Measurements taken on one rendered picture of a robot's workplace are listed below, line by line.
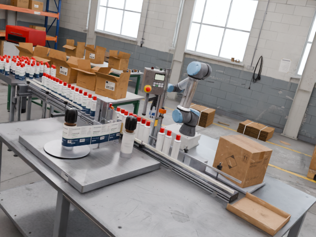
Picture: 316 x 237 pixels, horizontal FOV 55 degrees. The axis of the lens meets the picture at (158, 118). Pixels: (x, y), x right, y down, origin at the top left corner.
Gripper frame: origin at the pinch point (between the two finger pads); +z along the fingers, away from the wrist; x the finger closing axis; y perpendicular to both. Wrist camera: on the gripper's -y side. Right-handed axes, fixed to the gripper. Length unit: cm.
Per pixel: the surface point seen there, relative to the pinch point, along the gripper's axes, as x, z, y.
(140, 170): -84, 14, 48
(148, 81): -45, -39, 17
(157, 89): -40, -33, 23
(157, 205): -106, 17, 76
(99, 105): -56, -9, -19
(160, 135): -54, -3, 41
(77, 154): -105, 11, 10
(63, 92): -28, 2, -93
